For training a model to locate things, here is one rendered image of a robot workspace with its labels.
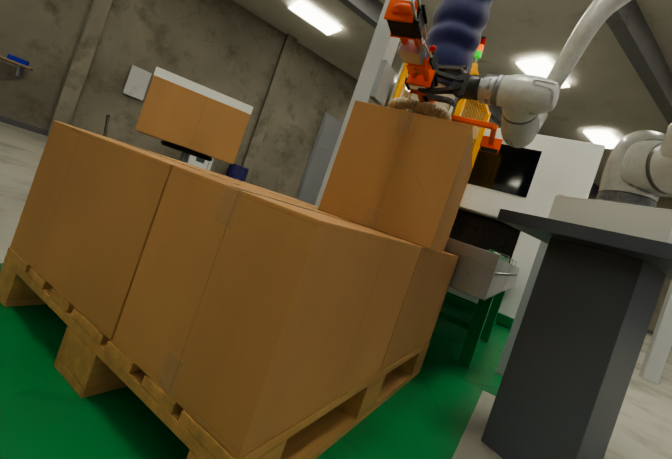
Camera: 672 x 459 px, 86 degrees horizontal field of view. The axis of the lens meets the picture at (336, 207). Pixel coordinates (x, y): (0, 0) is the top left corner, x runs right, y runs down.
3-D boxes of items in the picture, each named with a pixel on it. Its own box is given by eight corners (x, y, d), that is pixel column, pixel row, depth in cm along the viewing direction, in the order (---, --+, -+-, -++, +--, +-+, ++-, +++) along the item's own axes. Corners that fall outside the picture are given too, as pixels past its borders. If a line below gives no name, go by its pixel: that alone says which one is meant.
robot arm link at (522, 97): (494, 92, 104) (494, 121, 114) (555, 99, 96) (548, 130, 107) (507, 64, 106) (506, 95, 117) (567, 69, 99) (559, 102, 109)
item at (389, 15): (390, 36, 96) (396, 19, 96) (416, 40, 93) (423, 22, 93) (383, 17, 88) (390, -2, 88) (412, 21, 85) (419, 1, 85)
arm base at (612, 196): (664, 231, 117) (670, 214, 117) (651, 213, 103) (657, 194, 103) (599, 219, 131) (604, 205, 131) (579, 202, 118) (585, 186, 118)
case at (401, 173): (364, 223, 180) (390, 147, 180) (443, 251, 165) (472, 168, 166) (317, 209, 124) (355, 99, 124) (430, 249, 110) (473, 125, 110)
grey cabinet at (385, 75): (378, 106, 296) (390, 71, 296) (384, 107, 293) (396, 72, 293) (368, 95, 278) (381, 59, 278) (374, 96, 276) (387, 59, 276)
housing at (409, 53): (400, 62, 108) (405, 48, 108) (423, 66, 105) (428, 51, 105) (396, 50, 101) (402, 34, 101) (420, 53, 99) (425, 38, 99)
